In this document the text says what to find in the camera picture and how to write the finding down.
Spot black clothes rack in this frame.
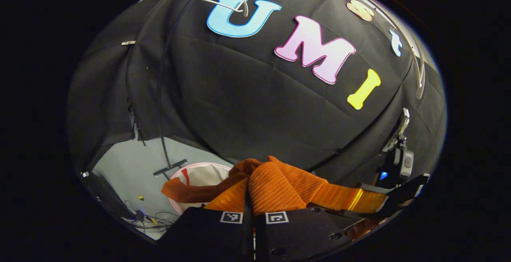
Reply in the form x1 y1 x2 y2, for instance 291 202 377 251
154 0 214 177

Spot orange corduroy shirt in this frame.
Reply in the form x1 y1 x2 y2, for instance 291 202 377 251
161 156 332 217

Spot black backdrop cloth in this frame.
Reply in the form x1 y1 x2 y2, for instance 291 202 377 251
67 0 447 193

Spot white pink-rimmed laundry hamper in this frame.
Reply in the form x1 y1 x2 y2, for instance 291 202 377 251
168 162 234 215

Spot floor cable bundle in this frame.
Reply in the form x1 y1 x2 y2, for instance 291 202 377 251
120 200 182 234

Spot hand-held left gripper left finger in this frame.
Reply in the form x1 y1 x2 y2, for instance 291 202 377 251
158 177 253 262

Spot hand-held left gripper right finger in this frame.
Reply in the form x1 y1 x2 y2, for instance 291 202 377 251
254 207 362 262

